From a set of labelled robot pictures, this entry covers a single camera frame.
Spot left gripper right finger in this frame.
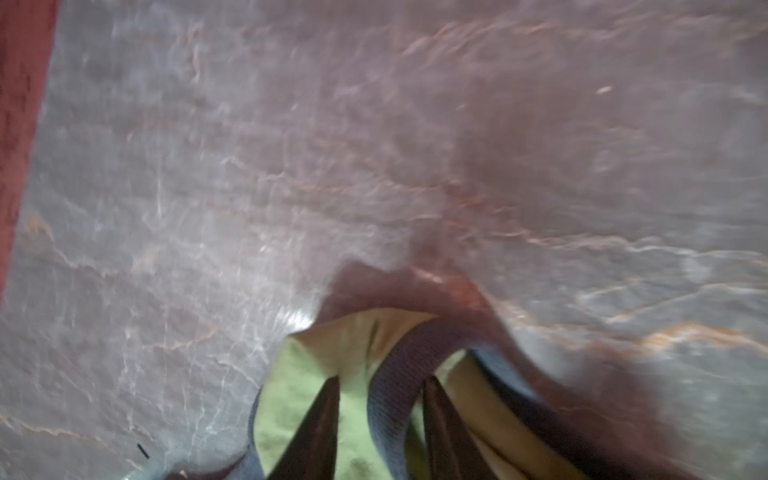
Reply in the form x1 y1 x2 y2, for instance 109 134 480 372
423 376 497 480

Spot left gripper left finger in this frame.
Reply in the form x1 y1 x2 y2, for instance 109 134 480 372
269 376 340 480

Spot olive green tank top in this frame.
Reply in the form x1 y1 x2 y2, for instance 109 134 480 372
161 307 691 480

